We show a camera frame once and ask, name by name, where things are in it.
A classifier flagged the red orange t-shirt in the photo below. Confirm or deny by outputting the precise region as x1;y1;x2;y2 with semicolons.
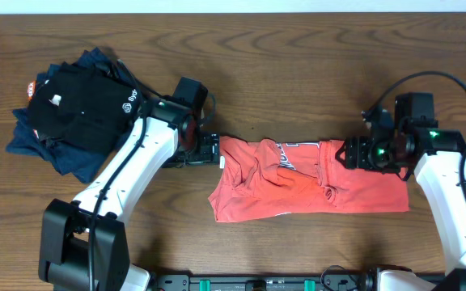
209;137;409;223

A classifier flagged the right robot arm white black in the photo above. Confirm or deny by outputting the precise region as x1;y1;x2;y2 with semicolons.
335;118;466;290

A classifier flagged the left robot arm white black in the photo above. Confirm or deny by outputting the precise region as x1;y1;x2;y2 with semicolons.
38;97;219;291

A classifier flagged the black folded shirt with logo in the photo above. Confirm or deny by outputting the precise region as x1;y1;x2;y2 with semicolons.
28;63;140;154

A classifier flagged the navy blue folded shirt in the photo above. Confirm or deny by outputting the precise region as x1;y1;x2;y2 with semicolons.
6;48;144;183

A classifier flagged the orange folded garment in pile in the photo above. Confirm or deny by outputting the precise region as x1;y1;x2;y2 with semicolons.
27;81;36;101

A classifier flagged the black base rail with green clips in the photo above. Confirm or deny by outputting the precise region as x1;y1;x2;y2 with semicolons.
147;266;376;291

